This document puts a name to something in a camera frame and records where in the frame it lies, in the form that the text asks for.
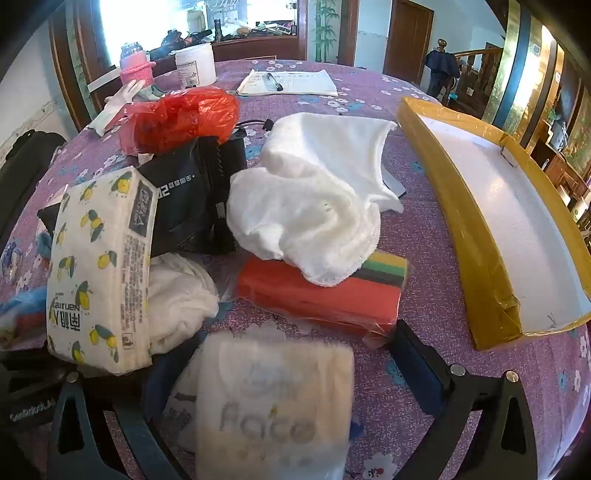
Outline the wooden display cabinet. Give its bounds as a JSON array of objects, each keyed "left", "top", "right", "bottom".
[{"left": 531, "top": 120, "right": 591, "bottom": 241}]

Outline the purple floral tablecloth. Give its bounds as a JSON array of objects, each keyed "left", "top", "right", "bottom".
[{"left": 0, "top": 59, "right": 591, "bottom": 480}]

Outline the wooden stair railing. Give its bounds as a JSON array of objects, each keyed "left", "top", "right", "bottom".
[{"left": 455, "top": 44, "right": 504, "bottom": 116}]

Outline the grey plastic pouch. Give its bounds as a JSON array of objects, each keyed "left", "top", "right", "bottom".
[{"left": 379, "top": 161, "right": 407, "bottom": 197}]

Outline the lemon print tissue pack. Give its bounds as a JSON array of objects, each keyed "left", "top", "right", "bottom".
[{"left": 46, "top": 166, "right": 160, "bottom": 376}]

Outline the pink sleeved bottle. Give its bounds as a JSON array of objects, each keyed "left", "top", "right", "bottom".
[{"left": 119, "top": 42, "right": 155, "bottom": 88}]

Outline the black snack packet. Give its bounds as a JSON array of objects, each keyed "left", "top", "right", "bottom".
[{"left": 137, "top": 136, "right": 222, "bottom": 254}]

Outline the brown wooden door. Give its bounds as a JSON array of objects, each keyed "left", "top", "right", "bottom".
[{"left": 382, "top": 0, "right": 435, "bottom": 84}]

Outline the red striped sponge pack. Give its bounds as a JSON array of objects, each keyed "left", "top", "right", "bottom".
[{"left": 236, "top": 251, "right": 409, "bottom": 344}]

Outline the white plastic jar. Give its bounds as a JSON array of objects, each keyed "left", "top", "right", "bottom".
[{"left": 174, "top": 44, "right": 217, "bottom": 88}]

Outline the pile of assorted tools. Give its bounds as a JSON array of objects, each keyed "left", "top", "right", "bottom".
[{"left": 157, "top": 21, "right": 296, "bottom": 47}]

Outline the white towel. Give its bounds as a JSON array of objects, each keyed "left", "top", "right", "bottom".
[{"left": 226, "top": 112, "right": 404, "bottom": 287}]

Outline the white face towel pack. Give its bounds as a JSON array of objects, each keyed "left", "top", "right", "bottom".
[{"left": 178, "top": 330, "right": 356, "bottom": 480}]

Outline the yellow cardboard box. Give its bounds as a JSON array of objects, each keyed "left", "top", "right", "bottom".
[{"left": 396, "top": 96, "right": 591, "bottom": 352}]

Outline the black bag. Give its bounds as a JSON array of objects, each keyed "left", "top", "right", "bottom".
[{"left": 0, "top": 129, "right": 68, "bottom": 241}]

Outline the red plastic bag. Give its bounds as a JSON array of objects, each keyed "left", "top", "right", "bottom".
[{"left": 119, "top": 87, "right": 241, "bottom": 155}]

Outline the stack of printed papers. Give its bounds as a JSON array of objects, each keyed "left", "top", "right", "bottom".
[{"left": 236, "top": 69, "right": 340, "bottom": 97}]

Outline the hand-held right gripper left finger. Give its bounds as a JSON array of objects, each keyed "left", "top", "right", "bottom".
[{"left": 46, "top": 351, "right": 195, "bottom": 480}]

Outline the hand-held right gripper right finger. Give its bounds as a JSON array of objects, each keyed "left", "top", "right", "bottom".
[{"left": 390, "top": 318, "right": 543, "bottom": 480}]

